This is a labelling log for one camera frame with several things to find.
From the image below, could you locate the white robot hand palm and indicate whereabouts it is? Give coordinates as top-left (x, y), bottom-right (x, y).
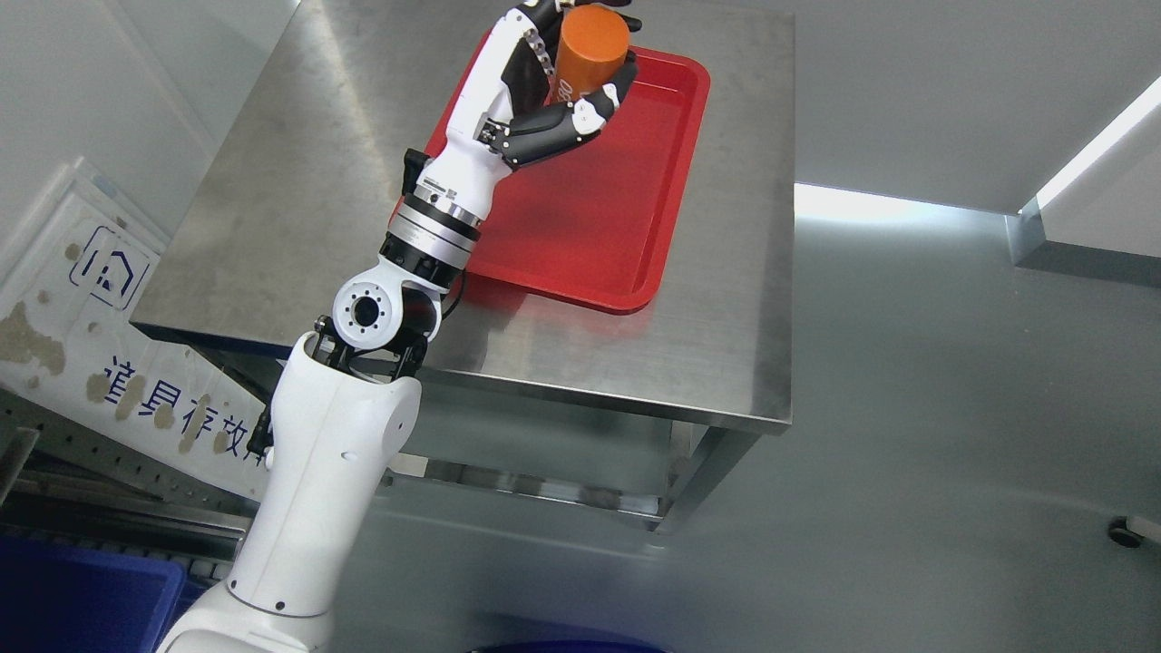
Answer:
top-left (419, 17), bottom-right (546, 223)

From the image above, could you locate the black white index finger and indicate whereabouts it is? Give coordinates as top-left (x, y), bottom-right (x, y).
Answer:
top-left (615, 12), bottom-right (643, 34)

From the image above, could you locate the red plastic tray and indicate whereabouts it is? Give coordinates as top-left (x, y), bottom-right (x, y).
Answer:
top-left (467, 48), bottom-right (711, 314)

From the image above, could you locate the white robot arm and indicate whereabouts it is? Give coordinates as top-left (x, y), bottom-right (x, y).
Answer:
top-left (158, 1), bottom-right (639, 652)

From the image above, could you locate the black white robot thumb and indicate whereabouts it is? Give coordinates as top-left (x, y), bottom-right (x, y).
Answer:
top-left (485, 50), bottom-right (639, 170)

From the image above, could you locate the shallow blue tray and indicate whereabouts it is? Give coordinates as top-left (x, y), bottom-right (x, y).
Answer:
top-left (1, 537), bottom-right (208, 652)

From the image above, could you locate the stainless steel table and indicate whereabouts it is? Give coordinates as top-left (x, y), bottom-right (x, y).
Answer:
top-left (130, 1), bottom-right (795, 531)

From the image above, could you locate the white sign board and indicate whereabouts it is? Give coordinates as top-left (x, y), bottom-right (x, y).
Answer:
top-left (1, 158), bottom-right (267, 500)

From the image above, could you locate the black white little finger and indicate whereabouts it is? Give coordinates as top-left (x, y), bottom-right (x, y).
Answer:
top-left (519, 5), bottom-right (556, 78)

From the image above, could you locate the orange cylindrical capacitor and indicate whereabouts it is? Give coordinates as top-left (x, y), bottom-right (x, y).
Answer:
top-left (548, 3), bottom-right (630, 103)

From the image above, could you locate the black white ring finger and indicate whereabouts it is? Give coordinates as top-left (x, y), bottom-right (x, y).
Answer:
top-left (535, 0), bottom-right (576, 28)

